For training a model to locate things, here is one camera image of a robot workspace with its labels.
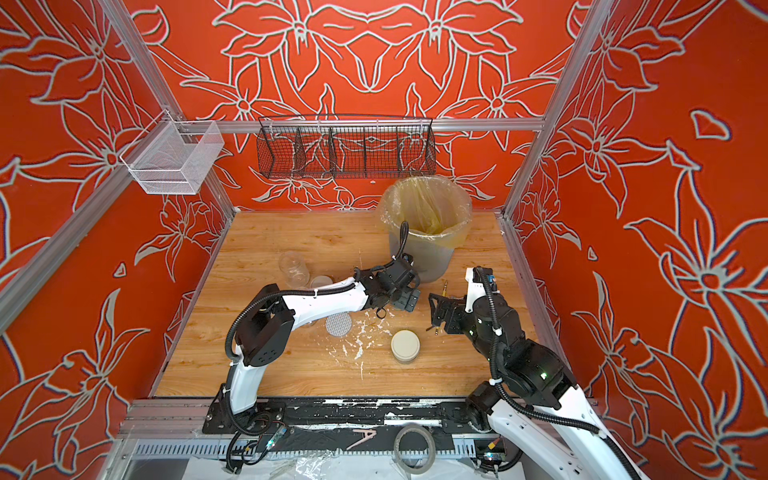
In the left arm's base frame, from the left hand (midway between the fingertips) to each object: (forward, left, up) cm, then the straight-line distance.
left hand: (406, 287), depth 89 cm
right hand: (-13, -8, +19) cm, 24 cm away
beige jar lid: (+4, +28, -6) cm, 29 cm away
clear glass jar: (+3, +35, +1) cm, 36 cm away
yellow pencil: (+3, -13, -6) cm, 14 cm away
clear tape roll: (-39, -7, -4) cm, 40 cm away
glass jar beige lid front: (-18, 0, 0) cm, 18 cm away
